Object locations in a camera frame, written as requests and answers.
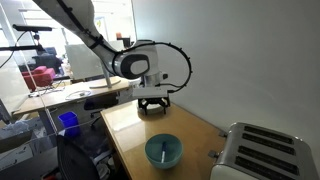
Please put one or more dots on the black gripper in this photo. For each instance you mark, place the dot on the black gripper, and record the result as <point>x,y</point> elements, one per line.
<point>153,100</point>

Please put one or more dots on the red sofa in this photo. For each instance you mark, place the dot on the red sofa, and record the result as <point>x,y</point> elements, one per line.
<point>38,76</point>

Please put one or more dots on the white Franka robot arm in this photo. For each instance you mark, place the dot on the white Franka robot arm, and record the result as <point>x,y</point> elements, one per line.
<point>83,20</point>

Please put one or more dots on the white monitor with stand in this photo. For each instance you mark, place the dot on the white monitor with stand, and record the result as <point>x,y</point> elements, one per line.
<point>83,61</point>

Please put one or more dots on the black camera bar on stand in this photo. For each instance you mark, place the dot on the black camera bar on stand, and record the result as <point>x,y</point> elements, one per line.
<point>31,28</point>

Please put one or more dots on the silver four-slot toaster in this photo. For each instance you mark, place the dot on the silver four-slot toaster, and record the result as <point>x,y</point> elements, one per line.
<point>263,156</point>

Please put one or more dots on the blue bowl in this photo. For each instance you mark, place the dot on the blue bowl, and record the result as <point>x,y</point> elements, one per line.
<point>163,160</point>

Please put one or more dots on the white marker with purple cap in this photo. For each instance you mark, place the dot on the white marker with purple cap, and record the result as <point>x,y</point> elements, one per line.
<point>163,151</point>

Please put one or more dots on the wooden background desk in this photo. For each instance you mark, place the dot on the wooden background desk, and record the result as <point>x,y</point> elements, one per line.
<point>56,96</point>

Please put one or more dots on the black office chair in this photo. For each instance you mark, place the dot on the black office chair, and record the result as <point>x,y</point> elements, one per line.
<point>75,160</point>

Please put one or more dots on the cream round plate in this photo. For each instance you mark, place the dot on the cream round plate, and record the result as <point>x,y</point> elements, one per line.
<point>154,108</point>

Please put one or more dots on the blue plastic bin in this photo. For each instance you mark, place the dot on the blue plastic bin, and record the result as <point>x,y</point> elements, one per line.
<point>69,123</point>

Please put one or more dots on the black background desk chair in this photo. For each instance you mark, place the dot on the black background desk chair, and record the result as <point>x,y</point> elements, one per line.
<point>100,103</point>

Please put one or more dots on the white wrist camera block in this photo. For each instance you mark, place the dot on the white wrist camera block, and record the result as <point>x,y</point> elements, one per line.
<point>150,92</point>

